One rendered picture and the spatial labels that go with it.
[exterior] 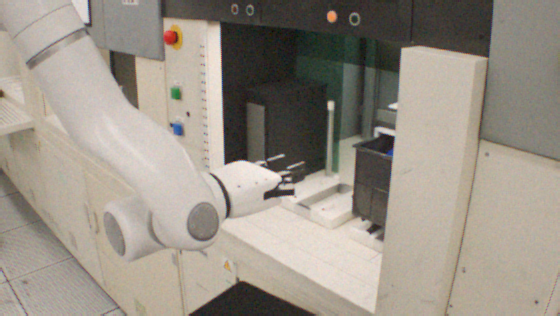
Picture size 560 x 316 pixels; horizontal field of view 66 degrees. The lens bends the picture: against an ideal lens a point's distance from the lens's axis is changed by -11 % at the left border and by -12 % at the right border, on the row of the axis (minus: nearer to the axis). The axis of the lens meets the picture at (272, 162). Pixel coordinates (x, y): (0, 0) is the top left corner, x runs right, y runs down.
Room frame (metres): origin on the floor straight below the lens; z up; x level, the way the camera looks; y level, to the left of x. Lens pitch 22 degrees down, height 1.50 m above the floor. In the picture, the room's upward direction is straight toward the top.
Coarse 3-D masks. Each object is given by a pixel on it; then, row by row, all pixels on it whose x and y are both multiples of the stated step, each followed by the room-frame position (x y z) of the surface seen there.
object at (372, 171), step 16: (384, 128) 1.12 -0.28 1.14; (352, 144) 1.06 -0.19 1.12; (368, 144) 1.08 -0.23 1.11; (384, 144) 1.13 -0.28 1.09; (368, 160) 1.03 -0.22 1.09; (384, 160) 0.99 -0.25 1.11; (368, 176) 1.02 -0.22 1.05; (384, 176) 0.99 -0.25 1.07; (368, 192) 1.02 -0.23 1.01; (384, 192) 0.99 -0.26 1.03; (352, 208) 1.05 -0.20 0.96; (368, 208) 1.02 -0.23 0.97; (384, 208) 0.99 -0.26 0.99; (384, 224) 0.98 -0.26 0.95
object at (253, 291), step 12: (228, 288) 0.76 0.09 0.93; (240, 288) 0.78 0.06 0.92; (252, 288) 0.77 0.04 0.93; (216, 300) 0.73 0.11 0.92; (228, 300) 0.75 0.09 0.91; (240, 300) 0.78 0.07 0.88; (252, 300) 0.77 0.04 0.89; (264, 300) 0.75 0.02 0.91; (276, 300) 0.73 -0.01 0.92; (192, 312) 0.68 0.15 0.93; (204, 312) 0.70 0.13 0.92; (216, 312) 0.73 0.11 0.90; (228, 312) 0.75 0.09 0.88; (240, 312) 0.78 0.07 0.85; (252, 312) 0.77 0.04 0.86; (264, 312) 0.75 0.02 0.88; (276, 312) 0.73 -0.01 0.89; (288, 312) 0.71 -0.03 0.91; (300, 312) 0.70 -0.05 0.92; (312, 312) 0.68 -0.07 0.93
